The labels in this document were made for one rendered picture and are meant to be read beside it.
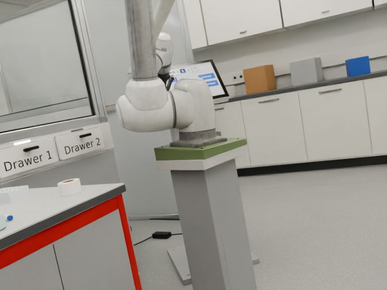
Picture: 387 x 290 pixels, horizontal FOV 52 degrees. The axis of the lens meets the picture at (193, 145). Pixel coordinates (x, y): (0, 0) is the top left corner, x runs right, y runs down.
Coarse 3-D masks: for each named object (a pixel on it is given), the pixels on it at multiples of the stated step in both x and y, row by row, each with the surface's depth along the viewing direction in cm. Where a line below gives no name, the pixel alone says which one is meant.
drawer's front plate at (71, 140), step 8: (96, 128) 202; (56, 136) 182; (64, 136) 184; (72, 136) 188; (88, 136) 197; (96, 136) 202; (56, 144) 181; (64, 144) 184; (72, 144) 187; (80, 144) 192; (96, 144) 201; (64, 152) 183; (72, 152) 187; (80, 152) 191
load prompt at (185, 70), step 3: (174, 69) 235; (177, 69) 235; (180, 69) 235; (183, 69) 235; (186, 69) 235; (189, 69) 235; (171, 72) 233; (174, 72) 233; (177, 72) 233; (180, 72) 233; (183, 72) 233; (186, 72) 234; (189, 72) 234
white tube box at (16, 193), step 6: (18, 186) 138; (24, 186) 135; (0, 192) 134; (6, 192) 130; (12, 192) 131; (18, 192) 133; (24, 192) 135; (0, 198) 131; (6, 198) 130; (12, 198) 130; (18, 198) 133
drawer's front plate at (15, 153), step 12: (24, 144) 165; (36, 144) 170; (48, 144) 176; (0, 156) 155; (12, 156) 160; (24, 156) 165; (36, 156) 170; (48, 156) 175; (0, 168) 155; (12, 168) 159; (24, 168) 164
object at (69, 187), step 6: (66, 180) 131; (72, 180) 130; (78, 180) 128; (60, 186) 125; (66, 186) 125; (72, 186) 125; (78, 186) 127; (60, 192) 126; (66, 192) 125; (72, 192) 126; (78, 192) 127
